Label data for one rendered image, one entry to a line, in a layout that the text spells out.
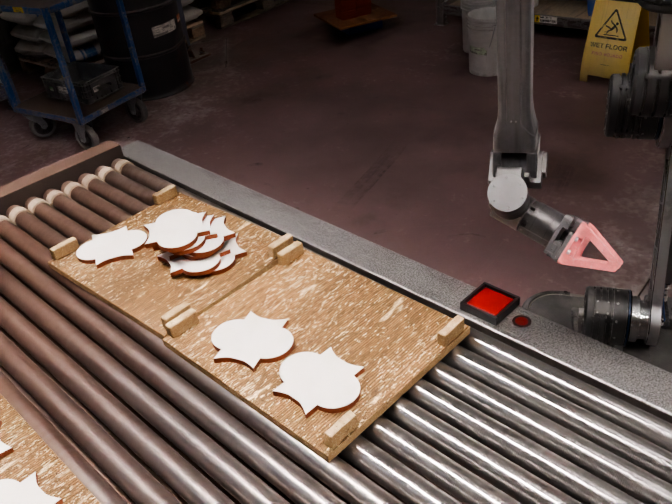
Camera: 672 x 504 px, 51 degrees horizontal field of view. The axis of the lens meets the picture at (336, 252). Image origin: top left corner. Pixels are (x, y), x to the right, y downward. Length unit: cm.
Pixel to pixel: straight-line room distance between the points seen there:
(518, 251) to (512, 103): 201
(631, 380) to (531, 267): 180
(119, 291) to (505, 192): 78
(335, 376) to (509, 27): 57
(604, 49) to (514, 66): 360
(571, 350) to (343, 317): 39
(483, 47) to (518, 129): 368
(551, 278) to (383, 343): 178
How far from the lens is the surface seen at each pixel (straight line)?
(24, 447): 120
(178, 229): 145
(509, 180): 105
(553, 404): 113
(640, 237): 321
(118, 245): 157
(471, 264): 296
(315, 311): 127
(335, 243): 148
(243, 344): 121
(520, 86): 105
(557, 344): 123
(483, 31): 470
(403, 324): 122
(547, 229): 110
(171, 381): 123
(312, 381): 112
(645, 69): 158
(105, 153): 201
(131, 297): 141
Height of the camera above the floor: 173
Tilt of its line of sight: 34 degrees down
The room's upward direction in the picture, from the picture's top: 7 degrees counter-clockwise
